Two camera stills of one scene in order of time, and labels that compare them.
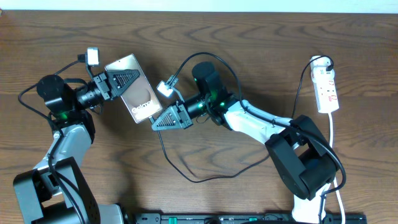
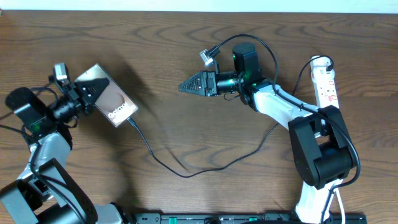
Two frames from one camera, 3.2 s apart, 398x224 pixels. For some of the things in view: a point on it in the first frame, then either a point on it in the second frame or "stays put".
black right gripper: x=185 y=119 -> x=207 y=81
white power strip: x=324 y=84 stays put
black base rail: x=245 y=218 stays put
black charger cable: x=330 y=68 -> x=250 y=149
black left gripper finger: x=120 y=79 -> x=91 y=89
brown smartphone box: x=139 y=98 -> x=113 y=102
